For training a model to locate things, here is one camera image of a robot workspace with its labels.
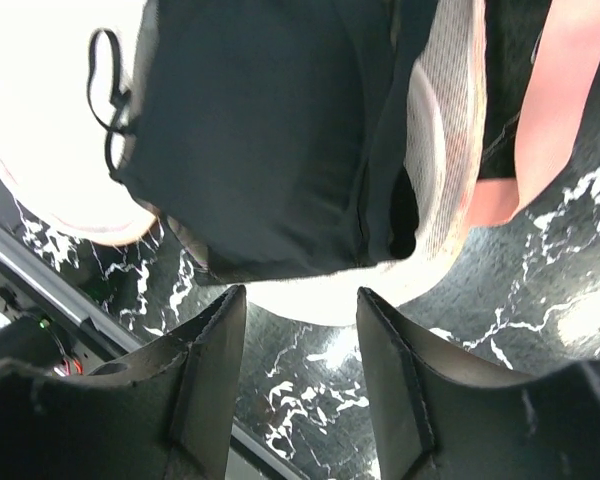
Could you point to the pink mesh bra laundry bag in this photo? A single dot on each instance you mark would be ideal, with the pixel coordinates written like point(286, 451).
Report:
point(57, 59)

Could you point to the black bra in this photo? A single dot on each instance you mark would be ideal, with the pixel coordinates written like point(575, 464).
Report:
point(272, 134)

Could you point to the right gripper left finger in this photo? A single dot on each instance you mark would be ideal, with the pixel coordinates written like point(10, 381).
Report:
point(164, 411)

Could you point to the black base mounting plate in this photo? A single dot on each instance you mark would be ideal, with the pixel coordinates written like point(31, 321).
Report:
point(39, 333)

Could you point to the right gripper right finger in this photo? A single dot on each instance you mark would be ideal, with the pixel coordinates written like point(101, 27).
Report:
point(439, 412)

